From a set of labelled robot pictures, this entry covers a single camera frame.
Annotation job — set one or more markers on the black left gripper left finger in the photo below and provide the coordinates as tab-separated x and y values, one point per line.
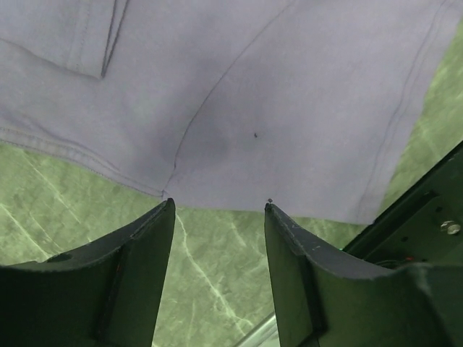
104	293

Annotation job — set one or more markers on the purple t-shirt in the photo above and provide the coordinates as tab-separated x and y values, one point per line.
226	104

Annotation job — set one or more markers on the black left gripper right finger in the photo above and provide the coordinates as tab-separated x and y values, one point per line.
323	296

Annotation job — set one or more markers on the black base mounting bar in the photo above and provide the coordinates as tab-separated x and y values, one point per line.
423	225

